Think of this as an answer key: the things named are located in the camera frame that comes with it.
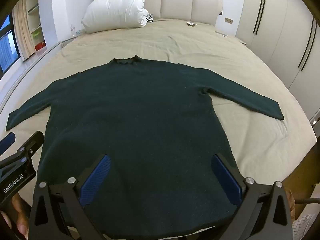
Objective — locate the white window bench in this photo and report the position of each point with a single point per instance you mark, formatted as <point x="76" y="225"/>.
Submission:
<point x="30" y="65"/>

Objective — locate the window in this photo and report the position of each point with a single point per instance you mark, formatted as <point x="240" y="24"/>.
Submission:
<point x="8" y="47"/>

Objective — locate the red box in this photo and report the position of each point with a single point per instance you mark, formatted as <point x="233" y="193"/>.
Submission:
<point x="40" y="46"/>

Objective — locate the green box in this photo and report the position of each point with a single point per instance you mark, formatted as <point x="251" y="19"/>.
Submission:
<point x="36" y="33"/>

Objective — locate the flat white remote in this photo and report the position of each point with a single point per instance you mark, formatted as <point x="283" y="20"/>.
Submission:
<point x="221" y="33"/>

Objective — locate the white open shelf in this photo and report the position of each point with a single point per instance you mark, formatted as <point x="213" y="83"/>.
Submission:
<point x="33" y="17"/>

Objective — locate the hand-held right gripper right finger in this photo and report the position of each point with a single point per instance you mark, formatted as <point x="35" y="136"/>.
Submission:
<point x="226" y="180"/>

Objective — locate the beige padded headboard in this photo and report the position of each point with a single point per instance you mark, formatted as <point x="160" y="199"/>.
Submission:
<point x="180" y="2"/>

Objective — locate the white wardrobe doors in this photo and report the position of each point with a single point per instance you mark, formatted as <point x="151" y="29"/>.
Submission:
<point x="280" y="30"/>

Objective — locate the white checked cloth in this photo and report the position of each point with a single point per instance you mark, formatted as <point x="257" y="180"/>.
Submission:
<point x="305" y="226"/>

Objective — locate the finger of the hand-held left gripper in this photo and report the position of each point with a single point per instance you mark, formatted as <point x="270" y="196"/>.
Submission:
<point x="33" y="141"/>
<point x="7" y="140"/>

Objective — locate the beige curtain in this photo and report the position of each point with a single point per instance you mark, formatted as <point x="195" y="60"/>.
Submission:
<point x="23" y="30"/>

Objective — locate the small white item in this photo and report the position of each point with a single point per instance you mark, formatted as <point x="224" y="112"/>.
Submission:
<point x="192" y="24"/>

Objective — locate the person's left hand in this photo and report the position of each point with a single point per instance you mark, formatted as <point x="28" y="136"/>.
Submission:
<point x="17" y="217"/>

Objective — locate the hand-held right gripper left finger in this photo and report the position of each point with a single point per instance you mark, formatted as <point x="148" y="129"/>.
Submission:
<point x="96" y="182"/>

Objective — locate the beige bed sheet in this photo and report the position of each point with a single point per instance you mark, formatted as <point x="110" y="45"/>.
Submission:
<point x="175" y="40"/>

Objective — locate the wall socket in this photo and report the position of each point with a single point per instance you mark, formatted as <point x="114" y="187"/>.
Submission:
<point x="228" y="20"/>

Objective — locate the black white striped cloth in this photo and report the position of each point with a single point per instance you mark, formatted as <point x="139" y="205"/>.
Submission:
<point x="149" y="18"/>

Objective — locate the dark green sweater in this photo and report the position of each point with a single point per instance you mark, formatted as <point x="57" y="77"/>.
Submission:
<point x="140" y="120"/>

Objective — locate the white pillow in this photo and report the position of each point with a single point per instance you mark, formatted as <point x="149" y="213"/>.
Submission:
<point x="117" y="10"/>

